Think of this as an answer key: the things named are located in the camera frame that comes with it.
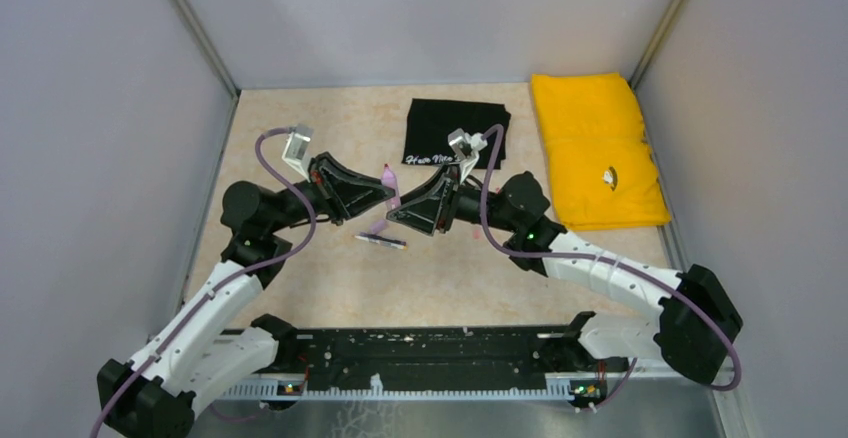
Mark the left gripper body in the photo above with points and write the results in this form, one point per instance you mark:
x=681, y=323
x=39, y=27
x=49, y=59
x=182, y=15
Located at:
x=316, y=192

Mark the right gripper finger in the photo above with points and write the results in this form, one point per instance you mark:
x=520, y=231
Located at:
x=441, y=184
x=426, y=218

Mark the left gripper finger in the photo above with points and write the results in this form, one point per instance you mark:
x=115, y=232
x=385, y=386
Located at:
x=345, y=186
x=348, y=207

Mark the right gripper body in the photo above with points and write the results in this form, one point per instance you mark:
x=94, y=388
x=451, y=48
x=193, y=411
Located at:
x=468, y=206

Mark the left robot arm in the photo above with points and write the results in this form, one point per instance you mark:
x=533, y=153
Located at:
x=218, y=289

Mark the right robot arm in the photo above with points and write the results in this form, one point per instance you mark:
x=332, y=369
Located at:
x=683, y=318

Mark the purple pen cap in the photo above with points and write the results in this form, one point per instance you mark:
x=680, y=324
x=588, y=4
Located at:
x=378, y=227

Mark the yellow folded t-shirt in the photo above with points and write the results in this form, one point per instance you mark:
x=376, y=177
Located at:
x=600, y=167

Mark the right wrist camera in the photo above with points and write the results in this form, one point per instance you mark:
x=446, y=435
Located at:
x=466, y=148

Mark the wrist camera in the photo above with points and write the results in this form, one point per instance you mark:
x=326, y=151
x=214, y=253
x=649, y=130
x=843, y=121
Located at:
x=466, y=148
x=295, y=154

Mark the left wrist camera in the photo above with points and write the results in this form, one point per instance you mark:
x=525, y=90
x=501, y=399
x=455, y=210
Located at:
x=295, y=154

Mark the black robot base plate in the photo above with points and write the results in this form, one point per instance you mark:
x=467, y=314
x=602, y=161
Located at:
x=436, y=359

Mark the aluminium frame rail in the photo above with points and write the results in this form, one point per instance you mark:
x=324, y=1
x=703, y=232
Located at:
x=294, y=386

